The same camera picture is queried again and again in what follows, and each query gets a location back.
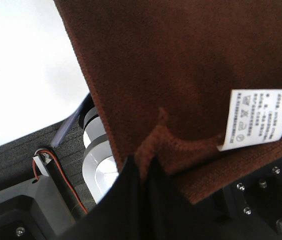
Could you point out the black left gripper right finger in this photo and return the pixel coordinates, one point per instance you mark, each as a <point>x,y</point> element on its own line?
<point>168,215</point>

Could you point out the brown towel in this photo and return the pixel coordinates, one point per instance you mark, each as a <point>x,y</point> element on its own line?
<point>161,72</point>

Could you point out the white cylindrical robot column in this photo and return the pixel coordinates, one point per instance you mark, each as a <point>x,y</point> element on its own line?
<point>99,168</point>

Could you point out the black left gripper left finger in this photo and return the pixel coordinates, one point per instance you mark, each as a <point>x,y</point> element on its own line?
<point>117,215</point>

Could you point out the white care label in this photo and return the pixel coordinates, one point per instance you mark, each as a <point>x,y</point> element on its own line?
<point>254,118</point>

